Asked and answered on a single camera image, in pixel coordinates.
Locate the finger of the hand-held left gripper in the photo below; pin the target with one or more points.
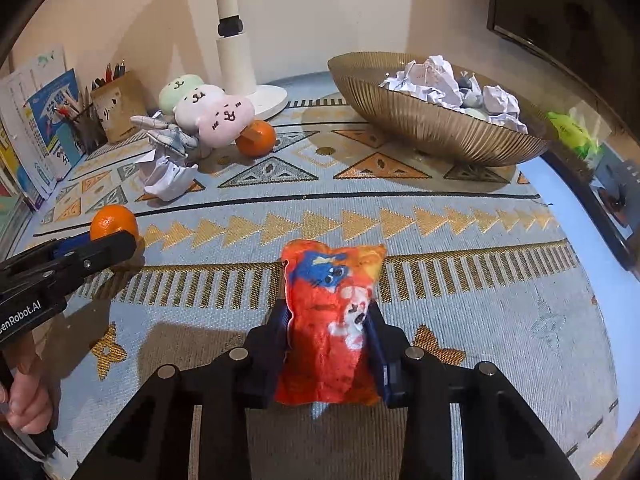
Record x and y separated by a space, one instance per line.
100 255
72 244

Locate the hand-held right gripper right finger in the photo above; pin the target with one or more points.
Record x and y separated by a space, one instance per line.
390 375

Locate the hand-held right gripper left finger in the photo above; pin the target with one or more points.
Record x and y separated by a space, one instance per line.
267 355

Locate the orange tangerine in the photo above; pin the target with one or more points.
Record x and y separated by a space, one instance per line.
112 220
260 140

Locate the red orange snack bag plush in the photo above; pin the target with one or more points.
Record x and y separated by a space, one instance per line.
325 320

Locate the pink white green plush toy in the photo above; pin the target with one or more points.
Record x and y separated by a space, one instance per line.
220 117

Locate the amber ribbed glass bowl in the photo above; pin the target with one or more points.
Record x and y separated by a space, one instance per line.
425 130

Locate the white paper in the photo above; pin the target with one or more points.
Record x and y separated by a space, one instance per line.
445 80
407 80
500 99
167 180
507 122

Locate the person's left forearm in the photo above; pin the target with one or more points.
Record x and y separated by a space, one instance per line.
20 465

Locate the person's left hand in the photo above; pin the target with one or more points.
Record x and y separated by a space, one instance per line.
30 400

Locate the teal book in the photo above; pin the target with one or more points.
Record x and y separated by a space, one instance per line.
10 220

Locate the blue patterned rug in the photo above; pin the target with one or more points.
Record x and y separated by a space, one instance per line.
450 310

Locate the black pen holder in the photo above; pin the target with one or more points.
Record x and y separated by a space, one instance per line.
90 132

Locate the row of children's books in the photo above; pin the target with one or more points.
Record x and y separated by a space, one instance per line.
45 125

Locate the bunch of pens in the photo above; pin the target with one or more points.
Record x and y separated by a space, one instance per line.
75 107

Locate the blue checked cloth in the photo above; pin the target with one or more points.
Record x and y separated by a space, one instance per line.
170 135

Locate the brown pencil holder box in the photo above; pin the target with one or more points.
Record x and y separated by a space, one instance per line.
122 110

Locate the white lamp stand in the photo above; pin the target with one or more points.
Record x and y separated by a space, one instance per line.
235 60

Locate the grey blue wad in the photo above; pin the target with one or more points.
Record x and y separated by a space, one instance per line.
471 92

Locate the bright green packet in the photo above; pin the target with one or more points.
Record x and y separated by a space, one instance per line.
570 127

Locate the dark television screen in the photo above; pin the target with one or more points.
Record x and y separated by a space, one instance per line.
565 10

